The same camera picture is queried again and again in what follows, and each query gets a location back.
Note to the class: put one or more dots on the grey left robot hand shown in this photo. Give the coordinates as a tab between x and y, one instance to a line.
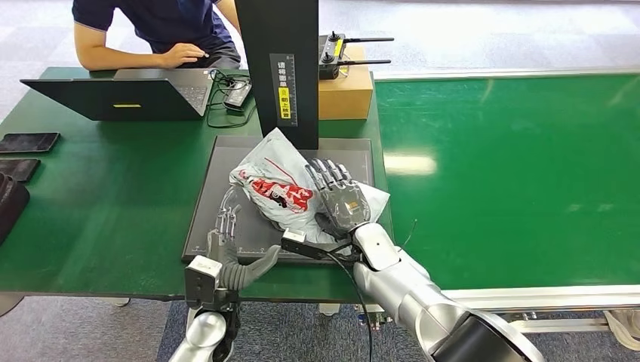
230	250

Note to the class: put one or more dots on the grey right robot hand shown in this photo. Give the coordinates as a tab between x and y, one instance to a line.
342	200

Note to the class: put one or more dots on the white plastic package red print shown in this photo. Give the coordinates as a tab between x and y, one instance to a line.
280	195

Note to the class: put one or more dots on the brown cardboard box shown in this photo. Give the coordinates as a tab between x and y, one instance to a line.
345	95

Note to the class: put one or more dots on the green conveyor belt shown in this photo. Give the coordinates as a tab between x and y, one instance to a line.
500	175

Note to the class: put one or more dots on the dark grey scanner platform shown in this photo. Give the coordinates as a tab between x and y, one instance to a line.
250	235

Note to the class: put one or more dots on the yellow and black ruler label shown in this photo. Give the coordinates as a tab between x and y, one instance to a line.
284	102

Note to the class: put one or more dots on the black remote controller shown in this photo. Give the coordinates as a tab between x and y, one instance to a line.
327	62

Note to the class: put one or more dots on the green table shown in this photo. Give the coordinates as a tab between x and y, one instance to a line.
100	200

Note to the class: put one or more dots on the black power adapter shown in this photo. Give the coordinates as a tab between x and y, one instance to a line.
237	95

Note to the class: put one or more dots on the black scanner column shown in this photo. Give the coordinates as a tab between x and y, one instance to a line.
260	40

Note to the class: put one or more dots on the black laptop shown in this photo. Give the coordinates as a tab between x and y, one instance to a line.
110	100

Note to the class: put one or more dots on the dark brown rounded object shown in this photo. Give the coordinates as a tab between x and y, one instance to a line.
10	205

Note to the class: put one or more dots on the black flat case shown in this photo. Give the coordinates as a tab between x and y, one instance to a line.
17	170

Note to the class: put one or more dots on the black phone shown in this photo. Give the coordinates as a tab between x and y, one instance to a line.
27	142

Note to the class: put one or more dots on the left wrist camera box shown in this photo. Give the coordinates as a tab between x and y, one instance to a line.
200	280

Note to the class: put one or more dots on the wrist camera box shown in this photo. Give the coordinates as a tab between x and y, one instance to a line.
200	280
294	237

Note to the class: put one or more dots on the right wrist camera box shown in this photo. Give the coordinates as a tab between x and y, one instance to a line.
294	237

